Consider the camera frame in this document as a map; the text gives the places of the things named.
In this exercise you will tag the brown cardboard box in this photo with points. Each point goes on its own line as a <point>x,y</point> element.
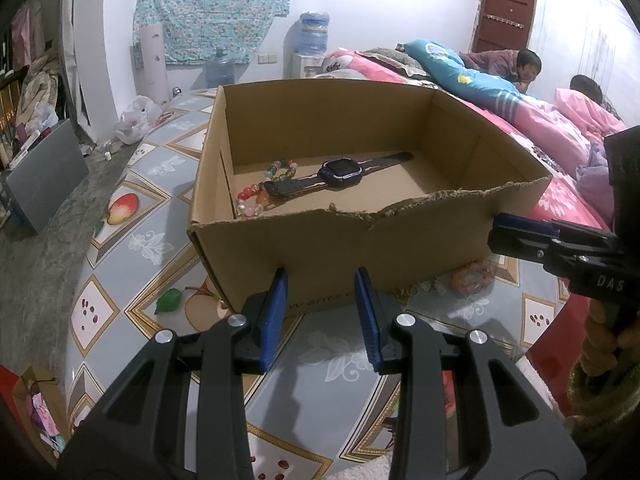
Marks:
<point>325,250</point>

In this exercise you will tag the white plastic bag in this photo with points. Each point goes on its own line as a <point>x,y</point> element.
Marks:
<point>132,120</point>

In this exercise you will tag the dark purple smartwatch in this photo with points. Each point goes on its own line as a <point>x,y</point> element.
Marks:
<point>340,166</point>

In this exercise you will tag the hanging pink clothes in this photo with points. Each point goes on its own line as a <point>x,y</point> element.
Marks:
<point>22,35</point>

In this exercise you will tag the white wardrobe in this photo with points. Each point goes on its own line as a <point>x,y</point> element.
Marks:
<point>590,25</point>

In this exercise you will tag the light purple cloth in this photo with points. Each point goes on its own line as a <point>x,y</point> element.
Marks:
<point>595,170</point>

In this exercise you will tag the pile of clothes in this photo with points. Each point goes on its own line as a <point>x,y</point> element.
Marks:
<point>40,90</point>

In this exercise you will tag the person's right forearm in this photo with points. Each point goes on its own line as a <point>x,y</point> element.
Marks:
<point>605,405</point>

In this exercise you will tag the white tall tube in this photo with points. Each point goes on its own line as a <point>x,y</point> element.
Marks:
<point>152,60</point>

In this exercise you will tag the white wall socket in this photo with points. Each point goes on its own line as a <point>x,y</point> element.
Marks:
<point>267,58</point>

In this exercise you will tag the blue quilt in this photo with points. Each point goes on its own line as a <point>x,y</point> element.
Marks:
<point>480,85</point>

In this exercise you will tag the white water dispenser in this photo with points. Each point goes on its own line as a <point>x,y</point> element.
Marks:
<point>305,65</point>

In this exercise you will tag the teal patterned wall cloth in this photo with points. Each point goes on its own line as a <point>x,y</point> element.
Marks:
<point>210,5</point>

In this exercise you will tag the grey cabinet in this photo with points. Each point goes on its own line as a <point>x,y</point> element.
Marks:
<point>45,175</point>

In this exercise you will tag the blue water jug on dispenser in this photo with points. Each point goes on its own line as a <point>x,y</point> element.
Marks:
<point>314,35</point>

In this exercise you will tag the brown door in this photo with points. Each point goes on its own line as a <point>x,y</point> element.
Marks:
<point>505,5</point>

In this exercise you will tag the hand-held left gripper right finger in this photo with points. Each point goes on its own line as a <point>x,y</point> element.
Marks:
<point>367,320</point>

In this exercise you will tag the person's right hand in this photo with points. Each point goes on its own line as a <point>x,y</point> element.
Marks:
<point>602,345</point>

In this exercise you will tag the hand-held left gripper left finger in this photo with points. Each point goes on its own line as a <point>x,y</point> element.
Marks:
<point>272,320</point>

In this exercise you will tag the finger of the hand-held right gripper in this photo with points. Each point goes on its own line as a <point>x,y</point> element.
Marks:
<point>525,222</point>
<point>520,244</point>

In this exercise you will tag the brown paper bag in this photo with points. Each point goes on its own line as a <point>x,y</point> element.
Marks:
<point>35,385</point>

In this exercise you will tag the grey patterned pillow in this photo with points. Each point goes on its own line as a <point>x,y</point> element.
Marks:
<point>390,62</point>

